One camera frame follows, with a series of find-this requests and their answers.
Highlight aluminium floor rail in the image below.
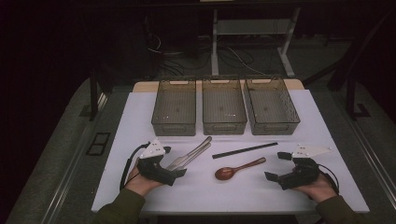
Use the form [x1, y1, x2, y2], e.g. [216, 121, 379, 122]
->
[41, 92, 108, 224]
[340, 108, 396, 203]

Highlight black floor socket frame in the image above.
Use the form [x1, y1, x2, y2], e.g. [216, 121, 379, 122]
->
[85, 132, 112, 157]

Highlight white floor cable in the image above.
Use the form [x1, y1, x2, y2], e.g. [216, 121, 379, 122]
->
[226, 46, 267, 77]

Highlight dark metal stand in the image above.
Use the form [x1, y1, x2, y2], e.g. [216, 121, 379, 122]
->
[326, 62, 372, 121]
[88, 66, 110, 122]

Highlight brown wooden spoon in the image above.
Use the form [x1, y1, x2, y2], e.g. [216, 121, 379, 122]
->
[214, 157, 267, 182]

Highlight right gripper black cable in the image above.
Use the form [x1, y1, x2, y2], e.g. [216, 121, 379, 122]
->
[317, 162, 341, 196]

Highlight black chopstick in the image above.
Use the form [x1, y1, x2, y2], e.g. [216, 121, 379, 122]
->
[212, 142, 279, 159]
[212, 143, 279, 160]

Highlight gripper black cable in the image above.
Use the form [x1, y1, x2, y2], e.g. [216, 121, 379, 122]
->
[317, 162, 341, 196]
[119, 142, 151, 191]

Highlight light wooden board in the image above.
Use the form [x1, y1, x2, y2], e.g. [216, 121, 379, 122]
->
[132, 78, 305, 93]

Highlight silver metal table knife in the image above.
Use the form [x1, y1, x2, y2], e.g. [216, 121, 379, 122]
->
[174, 135, 213, 168]

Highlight black floor cables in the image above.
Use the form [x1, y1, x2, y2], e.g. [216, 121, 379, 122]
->
[144, 18, 216, 77]

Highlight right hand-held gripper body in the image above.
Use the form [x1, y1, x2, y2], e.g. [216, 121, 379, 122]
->
[278, 143, 333, 190]

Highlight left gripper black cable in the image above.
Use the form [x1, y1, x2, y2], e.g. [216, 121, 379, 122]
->
[119, 142, 151, 191]

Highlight white metal desk frame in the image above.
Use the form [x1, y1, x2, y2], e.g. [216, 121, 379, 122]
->
[210, 7, 302, 78]

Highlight person's right hand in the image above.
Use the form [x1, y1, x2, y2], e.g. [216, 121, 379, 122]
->
[292, 172, 339, 203]

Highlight grey transparent plastic basket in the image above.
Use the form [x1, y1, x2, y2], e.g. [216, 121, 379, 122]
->
[243, 76, 302, 136]
[151, 78, 197, 137]
[201, 77, 248, 136]

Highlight person's left hand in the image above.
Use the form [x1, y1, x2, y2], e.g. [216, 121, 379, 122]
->
[124, 164, 164, 198]

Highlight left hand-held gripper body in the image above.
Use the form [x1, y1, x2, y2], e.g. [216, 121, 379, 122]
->
[136, 138, 177, 187]

